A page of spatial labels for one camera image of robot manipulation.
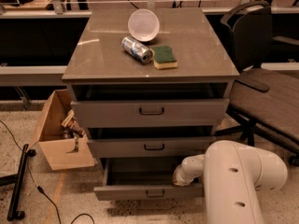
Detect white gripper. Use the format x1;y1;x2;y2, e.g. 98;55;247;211
172;165;194;187

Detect grey bottom drawer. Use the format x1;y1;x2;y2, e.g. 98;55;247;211
94;156;204;201

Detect grey drawer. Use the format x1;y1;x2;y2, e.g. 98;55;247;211
88;136;216;158
71;99;229;128
94;156;204;201

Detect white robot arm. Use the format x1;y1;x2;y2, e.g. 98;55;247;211
172;140;288;224

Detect grey middle drawer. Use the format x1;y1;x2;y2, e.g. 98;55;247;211
88;136;216;158

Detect grey top drawer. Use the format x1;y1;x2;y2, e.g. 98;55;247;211
71;99;229;128

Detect grey drawer cabinet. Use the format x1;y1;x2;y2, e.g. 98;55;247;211
61;7;240;161

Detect black office chair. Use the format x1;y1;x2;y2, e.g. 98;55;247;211
216;1;299;166

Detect green yellow sponge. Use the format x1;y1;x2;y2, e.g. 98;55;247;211
151;46;178;70

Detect clutter inside cardboard box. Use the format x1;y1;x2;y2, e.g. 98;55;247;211
61;109;85;153

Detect cardboard box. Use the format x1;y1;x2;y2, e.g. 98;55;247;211
30;90;95;170

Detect silver soda can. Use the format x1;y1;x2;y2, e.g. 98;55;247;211
121;36;153;64

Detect translucent plastic bowl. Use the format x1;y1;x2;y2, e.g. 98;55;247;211
128;9;160;42

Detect black stand leg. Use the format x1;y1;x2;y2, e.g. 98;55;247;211
7;144;36;221

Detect black floor cable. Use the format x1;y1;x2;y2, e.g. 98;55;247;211
0;120;96;224

